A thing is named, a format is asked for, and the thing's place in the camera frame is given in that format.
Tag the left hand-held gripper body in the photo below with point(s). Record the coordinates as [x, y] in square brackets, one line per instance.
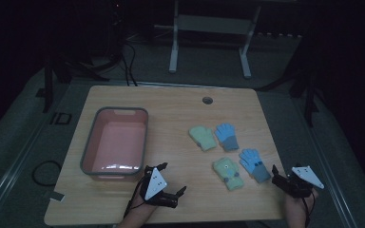
[155, 185]

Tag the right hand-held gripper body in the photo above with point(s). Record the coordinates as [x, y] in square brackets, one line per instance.
[297, 186]

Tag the person's right hand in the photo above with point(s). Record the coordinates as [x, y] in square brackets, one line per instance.
[296, 207]

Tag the person's left hand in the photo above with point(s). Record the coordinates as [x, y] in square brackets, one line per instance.
[141, 209]

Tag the blue glove with dark dots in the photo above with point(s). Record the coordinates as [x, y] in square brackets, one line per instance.
[254, 164]

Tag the pink basin with grey rim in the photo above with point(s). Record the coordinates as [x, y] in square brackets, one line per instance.
[117, 145]

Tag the green mitten with face print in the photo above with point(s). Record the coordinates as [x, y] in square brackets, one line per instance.
[228, 173]

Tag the plain green mitten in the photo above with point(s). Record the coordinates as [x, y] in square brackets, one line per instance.
[203, 138]

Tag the plain blue glove grey cuff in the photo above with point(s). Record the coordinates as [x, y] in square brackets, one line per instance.
[227, 136]

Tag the black stand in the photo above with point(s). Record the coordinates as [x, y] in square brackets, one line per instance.
[309, 95]
[48, 85]

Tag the grey tape piece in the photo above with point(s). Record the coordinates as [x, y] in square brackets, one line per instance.
[57, 196]

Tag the white metal desk frame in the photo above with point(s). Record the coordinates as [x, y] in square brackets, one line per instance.
[212, 24]

